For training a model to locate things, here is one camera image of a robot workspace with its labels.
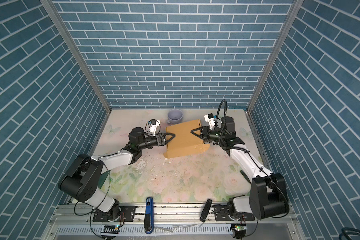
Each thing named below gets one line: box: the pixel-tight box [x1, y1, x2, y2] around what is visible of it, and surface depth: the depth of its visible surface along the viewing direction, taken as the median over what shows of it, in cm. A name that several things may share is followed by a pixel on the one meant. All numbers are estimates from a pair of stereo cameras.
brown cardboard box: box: [163, 119, 210, 159], surface depth 77 cm
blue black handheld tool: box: [144, 197, 154, 234], surface depth 73 cm
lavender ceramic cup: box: [166, 109, 184, 125], surface depth 114 cm
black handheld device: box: [199, 198, 213, 223], surface depth 77 cm
